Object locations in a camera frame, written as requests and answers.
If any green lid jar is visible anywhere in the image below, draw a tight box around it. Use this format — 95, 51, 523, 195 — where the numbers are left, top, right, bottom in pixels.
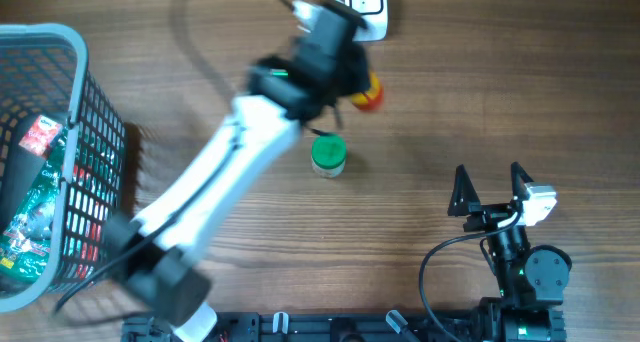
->
311, 135, 347, 178

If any white barcode scanner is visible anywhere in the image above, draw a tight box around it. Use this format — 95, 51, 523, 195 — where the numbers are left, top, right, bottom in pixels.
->
344, 0, 389, 42

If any grey plastic shopping basket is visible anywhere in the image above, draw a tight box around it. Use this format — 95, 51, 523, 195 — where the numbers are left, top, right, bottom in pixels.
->
1, 23, 127, 313

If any red Kleenex tissue pack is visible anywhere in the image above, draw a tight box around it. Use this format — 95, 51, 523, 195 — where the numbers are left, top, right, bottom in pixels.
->
19, 115, 63, 158

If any black camera cable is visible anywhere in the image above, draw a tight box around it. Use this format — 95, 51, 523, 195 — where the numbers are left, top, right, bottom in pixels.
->
418, 210, 524, 342
52, 126, 241, 316

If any black right camera cable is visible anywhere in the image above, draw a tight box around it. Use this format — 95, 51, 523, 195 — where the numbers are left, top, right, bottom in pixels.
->
418, 210, 524, 342

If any red yellow sauce bottle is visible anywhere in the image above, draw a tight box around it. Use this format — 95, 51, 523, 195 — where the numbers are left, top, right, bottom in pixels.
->
349, 72, 384, 111

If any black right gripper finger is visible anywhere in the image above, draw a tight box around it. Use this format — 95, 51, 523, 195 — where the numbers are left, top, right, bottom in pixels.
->
447, 165, 482, 217
510, 161, 533, 200

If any green 3M gloves package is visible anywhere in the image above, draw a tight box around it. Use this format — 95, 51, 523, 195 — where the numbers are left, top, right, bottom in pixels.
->
1, 127, 68, 284

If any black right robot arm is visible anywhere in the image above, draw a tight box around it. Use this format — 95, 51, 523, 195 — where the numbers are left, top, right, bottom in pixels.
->
448, 162, 572, 342

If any black left camera cable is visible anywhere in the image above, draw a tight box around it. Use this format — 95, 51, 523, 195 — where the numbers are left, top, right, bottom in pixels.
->
52, 126, 241, 316

